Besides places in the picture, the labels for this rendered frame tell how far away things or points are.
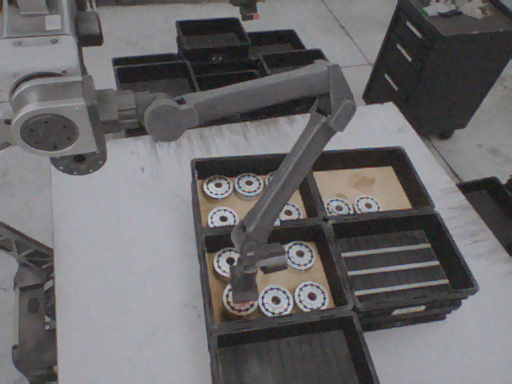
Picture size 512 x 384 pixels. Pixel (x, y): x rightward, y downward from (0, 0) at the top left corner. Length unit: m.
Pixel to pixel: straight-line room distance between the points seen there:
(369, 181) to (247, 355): 0.80
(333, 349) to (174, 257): 0.61
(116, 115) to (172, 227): 0.82
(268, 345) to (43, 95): 0.85
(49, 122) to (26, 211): 1.84
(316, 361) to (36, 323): 1.19
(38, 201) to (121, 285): 1.28
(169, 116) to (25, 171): 2.07
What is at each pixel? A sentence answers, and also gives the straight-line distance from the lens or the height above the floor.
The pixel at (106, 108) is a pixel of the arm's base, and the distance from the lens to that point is 0.83.
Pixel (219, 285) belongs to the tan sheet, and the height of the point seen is 0.83.
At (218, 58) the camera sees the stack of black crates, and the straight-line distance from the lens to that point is 2.67.
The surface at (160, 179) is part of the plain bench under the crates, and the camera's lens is 1.73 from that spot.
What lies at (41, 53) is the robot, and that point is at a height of 1.53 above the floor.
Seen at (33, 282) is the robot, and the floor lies 0.28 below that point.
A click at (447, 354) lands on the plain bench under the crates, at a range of 1.58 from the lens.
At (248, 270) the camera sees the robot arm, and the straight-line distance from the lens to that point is 1.05.
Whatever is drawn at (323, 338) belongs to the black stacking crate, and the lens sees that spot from 1.31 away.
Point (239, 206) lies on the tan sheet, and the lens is 1.48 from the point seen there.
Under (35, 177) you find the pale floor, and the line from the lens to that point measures 2.79.
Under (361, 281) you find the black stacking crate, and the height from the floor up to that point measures 0.83.
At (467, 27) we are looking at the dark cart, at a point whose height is 0.86.
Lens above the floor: 2.02
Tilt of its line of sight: 50 degrees down
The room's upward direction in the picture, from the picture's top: 10 degrees clockwise
